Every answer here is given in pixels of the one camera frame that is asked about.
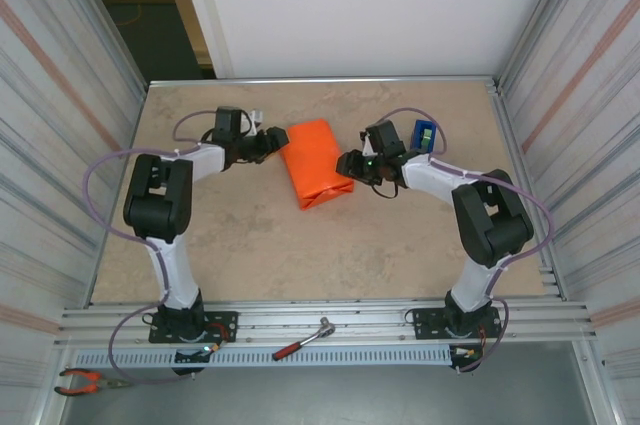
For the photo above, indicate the green tape roll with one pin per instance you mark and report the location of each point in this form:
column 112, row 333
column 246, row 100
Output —
column 426, row 137

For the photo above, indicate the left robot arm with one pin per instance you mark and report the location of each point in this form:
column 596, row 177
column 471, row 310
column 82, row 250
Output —
column 205, row 160

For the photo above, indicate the blue tape dispenser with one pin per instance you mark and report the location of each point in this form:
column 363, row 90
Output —
column 427, row 123

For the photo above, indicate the tan wooden door jamb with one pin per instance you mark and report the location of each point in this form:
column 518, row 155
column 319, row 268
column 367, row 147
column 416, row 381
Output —
column 185, row 5

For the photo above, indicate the yellow power connector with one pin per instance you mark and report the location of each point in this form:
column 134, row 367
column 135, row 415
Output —
column 470, row 353
column 212, row 347

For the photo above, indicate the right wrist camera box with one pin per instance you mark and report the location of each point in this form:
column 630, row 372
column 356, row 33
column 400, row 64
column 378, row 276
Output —
column 385, row 137

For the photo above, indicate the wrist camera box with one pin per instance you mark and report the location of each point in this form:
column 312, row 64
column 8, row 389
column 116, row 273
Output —
column 385, row 137
column 227, row 121

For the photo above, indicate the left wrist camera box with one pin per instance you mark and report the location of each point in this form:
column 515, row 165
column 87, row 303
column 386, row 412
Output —
column 227, row 121

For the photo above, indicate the aluminium table edge rail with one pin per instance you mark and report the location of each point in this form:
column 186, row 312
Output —
column 320, row 80

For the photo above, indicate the aluminium corner post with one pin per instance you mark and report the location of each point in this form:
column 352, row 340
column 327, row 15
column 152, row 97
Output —
column 135, row 70
column 510, row 65

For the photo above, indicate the aluminium mounting rail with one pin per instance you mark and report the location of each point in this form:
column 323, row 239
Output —
column 370, row 325

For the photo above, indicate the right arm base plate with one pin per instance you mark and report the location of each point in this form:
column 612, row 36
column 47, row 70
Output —
column 425, row 320

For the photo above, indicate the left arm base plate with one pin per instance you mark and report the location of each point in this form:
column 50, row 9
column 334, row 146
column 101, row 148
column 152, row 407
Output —
column 225, row 320

